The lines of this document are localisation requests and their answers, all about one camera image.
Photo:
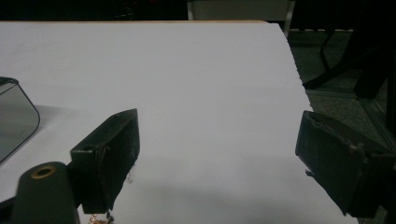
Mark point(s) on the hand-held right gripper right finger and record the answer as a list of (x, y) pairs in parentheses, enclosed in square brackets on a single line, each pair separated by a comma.
[(336, 158)]

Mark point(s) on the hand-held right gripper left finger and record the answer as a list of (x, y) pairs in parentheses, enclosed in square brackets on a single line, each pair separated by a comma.
[(109, 155)]

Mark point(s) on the clear glass compartment box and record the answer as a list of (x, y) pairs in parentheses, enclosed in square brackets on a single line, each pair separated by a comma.
[(15, 121)]

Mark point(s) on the black metal stand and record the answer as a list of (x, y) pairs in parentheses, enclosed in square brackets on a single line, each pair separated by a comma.
[(358, 62)]

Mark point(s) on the white table sheet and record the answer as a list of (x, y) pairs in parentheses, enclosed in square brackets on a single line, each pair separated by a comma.
[(202, 93)]

